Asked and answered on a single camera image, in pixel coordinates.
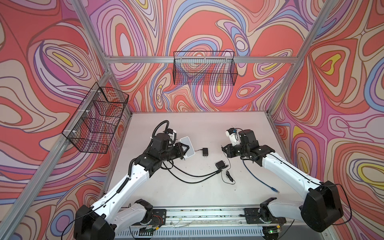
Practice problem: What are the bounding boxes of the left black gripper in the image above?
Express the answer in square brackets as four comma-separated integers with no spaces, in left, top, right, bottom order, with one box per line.
[158,142,190,163]

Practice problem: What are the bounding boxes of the white square router box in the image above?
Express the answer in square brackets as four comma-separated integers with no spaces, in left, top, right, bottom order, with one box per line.
[180,137,195,158]

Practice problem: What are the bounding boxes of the black power adapter with cord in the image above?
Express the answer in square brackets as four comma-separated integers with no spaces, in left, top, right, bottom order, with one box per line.
[218,152,236,186]

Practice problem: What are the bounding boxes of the black ethernet cable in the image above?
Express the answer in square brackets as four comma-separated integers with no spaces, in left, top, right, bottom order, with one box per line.
[161,160,224,184]

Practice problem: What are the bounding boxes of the blue ethernet cable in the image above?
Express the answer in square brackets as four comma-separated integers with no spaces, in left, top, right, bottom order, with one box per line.
[241,157,280,193]

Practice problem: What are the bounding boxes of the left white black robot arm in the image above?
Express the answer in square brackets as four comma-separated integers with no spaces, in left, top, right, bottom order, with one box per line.
[74,120,189,240]

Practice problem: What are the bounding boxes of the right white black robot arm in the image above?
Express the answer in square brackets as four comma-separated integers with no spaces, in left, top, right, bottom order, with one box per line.
[222,128,344,233]

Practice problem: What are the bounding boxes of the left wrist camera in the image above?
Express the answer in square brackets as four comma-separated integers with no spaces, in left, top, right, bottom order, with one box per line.
[167,128,177,142]

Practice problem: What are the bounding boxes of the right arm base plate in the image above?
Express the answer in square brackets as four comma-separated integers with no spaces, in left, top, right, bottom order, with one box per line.
[241,208,287,225]

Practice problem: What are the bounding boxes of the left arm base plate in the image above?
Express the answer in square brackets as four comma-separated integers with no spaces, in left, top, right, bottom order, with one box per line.
[133,209,167,228]

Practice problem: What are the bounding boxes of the aluminium front rail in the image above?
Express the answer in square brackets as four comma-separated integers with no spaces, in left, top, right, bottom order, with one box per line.
[80,203,334,240]

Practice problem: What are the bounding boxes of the rear black wire basket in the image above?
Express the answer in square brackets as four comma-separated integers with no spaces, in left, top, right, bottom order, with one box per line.
[173,50,238,86]

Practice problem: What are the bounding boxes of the black wire basket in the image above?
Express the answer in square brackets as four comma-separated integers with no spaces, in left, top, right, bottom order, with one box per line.
[62,83,129,154]
[173,50,238,86]

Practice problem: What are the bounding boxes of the left black wire basket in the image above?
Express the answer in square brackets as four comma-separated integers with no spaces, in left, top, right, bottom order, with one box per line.
[62,83,129,154]

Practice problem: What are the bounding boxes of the aluminium frame struts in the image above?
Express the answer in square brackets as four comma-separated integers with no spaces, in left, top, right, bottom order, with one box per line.
[0,0,349,240]

